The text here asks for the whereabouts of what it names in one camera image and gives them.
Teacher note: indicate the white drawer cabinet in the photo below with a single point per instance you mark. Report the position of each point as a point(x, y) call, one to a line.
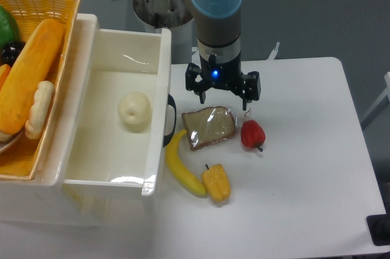
point(46, 199)

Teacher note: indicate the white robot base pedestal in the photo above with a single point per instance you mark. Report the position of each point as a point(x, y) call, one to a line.
point(156, 15)

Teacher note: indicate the yellow bell pepper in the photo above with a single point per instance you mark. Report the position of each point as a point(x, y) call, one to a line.
point(216, 183)

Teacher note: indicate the white drawer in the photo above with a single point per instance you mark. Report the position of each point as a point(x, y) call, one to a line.
point(121, 131)

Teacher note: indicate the wrapped brown bread slice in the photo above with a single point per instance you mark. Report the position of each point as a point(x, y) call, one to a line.
point(209, 125)

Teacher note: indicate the yellow wicker basket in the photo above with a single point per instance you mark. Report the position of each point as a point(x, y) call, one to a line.
point(21, 161)

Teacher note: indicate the yellow banana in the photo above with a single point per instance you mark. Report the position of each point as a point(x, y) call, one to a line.
point(179, 171)

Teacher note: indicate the metal spoon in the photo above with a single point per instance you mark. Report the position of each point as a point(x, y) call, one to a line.
point(8, 144)

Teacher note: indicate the black grape bunch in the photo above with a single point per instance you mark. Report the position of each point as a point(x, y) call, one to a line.
point(11, 51)

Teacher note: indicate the black device at table edge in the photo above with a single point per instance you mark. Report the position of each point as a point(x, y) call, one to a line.
point(379, 229)

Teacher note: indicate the red bell pepper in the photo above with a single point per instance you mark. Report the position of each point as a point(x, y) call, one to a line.
point(252, 134)

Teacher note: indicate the small cream bread roll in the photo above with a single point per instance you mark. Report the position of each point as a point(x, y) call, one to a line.
point(39, 110)

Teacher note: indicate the orange baguette loaf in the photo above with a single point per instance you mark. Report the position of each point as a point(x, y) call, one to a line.
point(30, 68)

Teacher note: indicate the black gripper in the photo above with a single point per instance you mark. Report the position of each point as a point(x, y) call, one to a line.
point(226, 76)

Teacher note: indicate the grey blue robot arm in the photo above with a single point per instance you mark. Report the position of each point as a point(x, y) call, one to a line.
point(218, 30)

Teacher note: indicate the green toy vegetable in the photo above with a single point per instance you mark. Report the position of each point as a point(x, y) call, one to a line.
point(9, 28)

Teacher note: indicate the orange toy slice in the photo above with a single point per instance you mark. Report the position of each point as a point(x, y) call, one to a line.
point(4, 72)

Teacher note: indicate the white frame at right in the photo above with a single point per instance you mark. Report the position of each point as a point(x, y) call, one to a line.
point(377, 107)

